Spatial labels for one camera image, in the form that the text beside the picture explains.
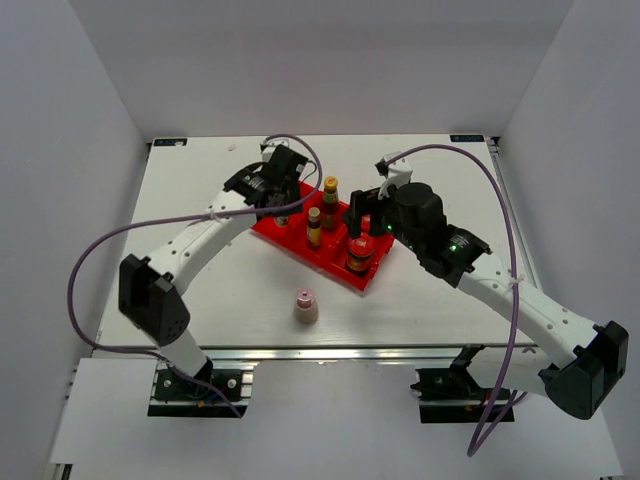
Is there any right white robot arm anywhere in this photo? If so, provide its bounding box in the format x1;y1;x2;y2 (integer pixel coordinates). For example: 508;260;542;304
343;154;629;420

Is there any purple cable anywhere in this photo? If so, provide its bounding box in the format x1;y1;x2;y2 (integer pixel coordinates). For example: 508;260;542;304
384;144;531;457
67;133;322;419

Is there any tall yellow-cap sauce bottle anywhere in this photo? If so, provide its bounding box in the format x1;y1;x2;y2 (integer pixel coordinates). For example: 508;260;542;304
321;176;339;230

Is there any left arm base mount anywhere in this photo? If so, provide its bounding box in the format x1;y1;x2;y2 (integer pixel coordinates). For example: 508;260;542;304
147;361;255;419

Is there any red-lid sauce jar front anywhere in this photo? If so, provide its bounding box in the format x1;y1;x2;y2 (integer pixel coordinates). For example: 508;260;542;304
345;236;375;275

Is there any pink-cap spice shaker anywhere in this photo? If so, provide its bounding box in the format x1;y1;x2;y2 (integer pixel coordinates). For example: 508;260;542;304
294;288;319;325

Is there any red three-compartment plastic tray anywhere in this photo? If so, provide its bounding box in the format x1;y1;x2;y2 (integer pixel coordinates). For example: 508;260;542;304
252;190;394;292

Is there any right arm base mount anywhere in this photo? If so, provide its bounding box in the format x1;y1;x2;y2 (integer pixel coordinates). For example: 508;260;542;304
409;344;504;425

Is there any black-cap pepper shaker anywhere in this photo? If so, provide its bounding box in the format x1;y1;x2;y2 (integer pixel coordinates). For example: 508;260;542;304
274;216;290;228

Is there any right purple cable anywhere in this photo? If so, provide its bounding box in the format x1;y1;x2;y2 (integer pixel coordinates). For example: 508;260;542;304
384;144;531;457

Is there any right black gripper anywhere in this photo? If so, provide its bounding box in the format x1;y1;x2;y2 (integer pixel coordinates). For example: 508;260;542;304
341;188;423;254

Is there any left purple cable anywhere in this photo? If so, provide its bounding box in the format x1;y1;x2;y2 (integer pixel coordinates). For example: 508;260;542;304
67;133;322;419

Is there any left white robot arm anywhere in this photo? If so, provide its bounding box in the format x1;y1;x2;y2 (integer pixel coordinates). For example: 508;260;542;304
118;144;308;399

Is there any small tan-cap sauce bottle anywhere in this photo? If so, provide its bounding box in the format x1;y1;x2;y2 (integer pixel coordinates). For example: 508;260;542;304
306;207;322;248

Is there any right blue table label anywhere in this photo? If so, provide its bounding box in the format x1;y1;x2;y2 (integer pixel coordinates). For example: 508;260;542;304
450;134;485;143

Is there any blue table label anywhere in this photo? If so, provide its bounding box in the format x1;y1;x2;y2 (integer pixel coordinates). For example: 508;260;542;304
152;138;188;147
450;134;485;143

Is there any aluminium table front rail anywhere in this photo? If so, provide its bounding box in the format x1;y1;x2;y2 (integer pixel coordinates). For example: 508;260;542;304
92;343;539;366

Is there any left blue table label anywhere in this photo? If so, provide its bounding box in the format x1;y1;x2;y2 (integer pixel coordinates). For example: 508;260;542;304
152;138;188;147

